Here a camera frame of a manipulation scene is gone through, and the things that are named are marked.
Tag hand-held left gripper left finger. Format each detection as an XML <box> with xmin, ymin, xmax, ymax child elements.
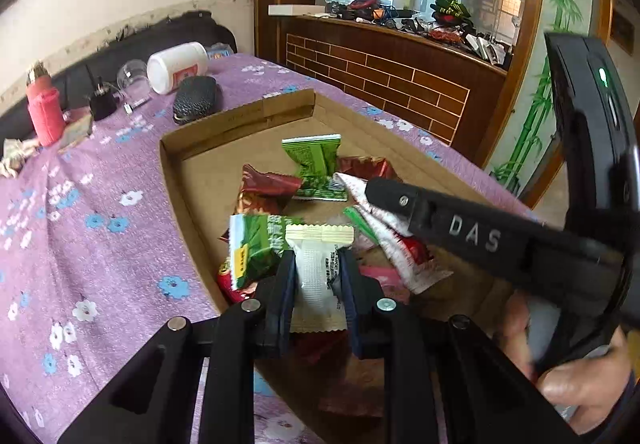
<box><xmin>57</xmin><ymin>249</ymin><xmax>298</xmax><ymax>444</ymax></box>

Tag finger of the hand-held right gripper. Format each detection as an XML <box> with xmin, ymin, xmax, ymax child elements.
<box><xmin>365</xmin><ymin>178</ymin><xmax>427</xmax><ymax>235</ymax></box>

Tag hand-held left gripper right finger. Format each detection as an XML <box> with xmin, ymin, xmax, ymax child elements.
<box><xmin>332</xmin><ymin>249</ymin><xmax>576</xmax><ymax>444</ymax></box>

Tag white packet red label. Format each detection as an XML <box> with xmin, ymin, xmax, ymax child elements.
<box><xmin>332</xmin><ymin>172</ymin><xmax>454</xmax><ymax>295</ymax></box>
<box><xmin>285</xmin><ymin>224</ymin><xmax>355</xmax><ymax>335</ymax></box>

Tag clear packet green ends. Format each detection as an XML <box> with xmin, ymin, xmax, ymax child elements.
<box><xmin>343</xmin><ymin>205</ymin><xmax>383</xmax><ymax>247</ymax></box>

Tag dark red foil packet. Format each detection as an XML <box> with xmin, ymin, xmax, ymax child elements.
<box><xmin>336</xmin><ymin>156</ymin><xmax>402</xmax><ymax>185</ymax></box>
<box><xmin>240</xmin><ymin>164</ymin><xmax>304</xmax><ymax>215</ymax></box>

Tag pink cartoon snack packet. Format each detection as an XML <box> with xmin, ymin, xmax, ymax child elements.
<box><xmin>359</xmin><ymin>265</ymin><xmax>412</xmax><ymax>297</ymax></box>

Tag green and white tea packet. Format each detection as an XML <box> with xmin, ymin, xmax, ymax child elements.
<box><xmin>227</xmin><ymin>214</ymin><xmax>307</xmax><ymax>291</ymax></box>

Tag green triangular snack packet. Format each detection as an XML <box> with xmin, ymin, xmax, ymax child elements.
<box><xmin>292</xmin><ymin>174</ymin><xmax>349</xmax><ymax>203</ymax></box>
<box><xmin>281</xmin><ymin>134</ymin><xmax>342</xmax><ymax>181</ymax></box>

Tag shallow cardboard box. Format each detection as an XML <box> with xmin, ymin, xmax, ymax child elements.
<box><xmin>159</xmin><ymin>90</ymin><xmax>551</xmax><ymax>430</ymax></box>

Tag person's right hand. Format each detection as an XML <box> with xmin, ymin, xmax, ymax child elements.
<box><xmin>500</xmin><ymin>291</ymin><xmax>638</xmax><ymax>435</ymax></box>

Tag small red snack packet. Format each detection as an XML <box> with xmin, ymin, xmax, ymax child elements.
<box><xmin>292</xmin><ymin>331</ymin><xmax>347</xmax><ymax>366</ymax></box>

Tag red cartoon snack packet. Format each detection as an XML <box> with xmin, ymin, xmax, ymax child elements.
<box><xmin>216</xmin><ymin>258</ymin><xmax>261</xmax><ymax>305</ymax></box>

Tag wooden brick-pattern counter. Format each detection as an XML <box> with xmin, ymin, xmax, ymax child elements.
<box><xmin>280</xmin><ymin>14</ymin><xmax>508</xmax><ymax>149</ymax></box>

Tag heap of assorted clutter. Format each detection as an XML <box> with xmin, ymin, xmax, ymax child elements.
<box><xmin>325</xmin><ymin>0</ymin><xmax>513</xmax><ymax>69</ymax></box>

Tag purple floral tablecloth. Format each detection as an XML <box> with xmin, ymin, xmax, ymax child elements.
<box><xmin>0</xmin><ymin>52</ymin><xmax>546</xmax><ymax>444</ymax></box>

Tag white flat box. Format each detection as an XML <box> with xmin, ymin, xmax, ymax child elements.
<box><xmin>268</xmin><ymin>4</ymin><xmax>317</xmax><ymax>17</ymax></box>

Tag black glasses case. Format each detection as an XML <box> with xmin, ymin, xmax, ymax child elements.
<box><xmin>172</xmin><ymin>76</ymin><xmax>219</xmax><ymax>125</ymax></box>

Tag white plastic jar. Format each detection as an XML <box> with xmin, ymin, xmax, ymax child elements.
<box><xmin>146</xmin><ymin>42</ymin><xmax>209</xmax><ymax>95</ymax></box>

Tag small black container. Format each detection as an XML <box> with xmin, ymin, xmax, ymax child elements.
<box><xmin>86</xmin><ymin>64</ymin><xmax>118</xmax><ymax>122</ymax></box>

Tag olive fabric pouch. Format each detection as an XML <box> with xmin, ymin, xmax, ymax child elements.
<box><xmin>57</xmin><ymin>119</ymin><xmax>93</xmax><ymax>152</ymax></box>

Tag clear glass cup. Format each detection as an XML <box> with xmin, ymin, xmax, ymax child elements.
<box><xmin>116</xmin><ymin>58</ymin><xmax>152</xmax><ymax>99</ymax></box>

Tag black sofa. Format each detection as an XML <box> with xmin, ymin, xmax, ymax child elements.
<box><xmin>0</xmin><ymin>11</ymin><xmax>238</xmax><ymax>139</ymax></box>

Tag pink thermos bottle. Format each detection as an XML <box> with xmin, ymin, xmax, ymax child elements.
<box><xmin>26</xmin><ymin>64</ymin><xmax>67</xmax><ymax>148</ymax></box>

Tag crumpled white cloth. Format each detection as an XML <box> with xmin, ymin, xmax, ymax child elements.
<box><xmin>0</xmin><ymin>139</ymin><xmax>38</xmax><ymax>179</ymax></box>

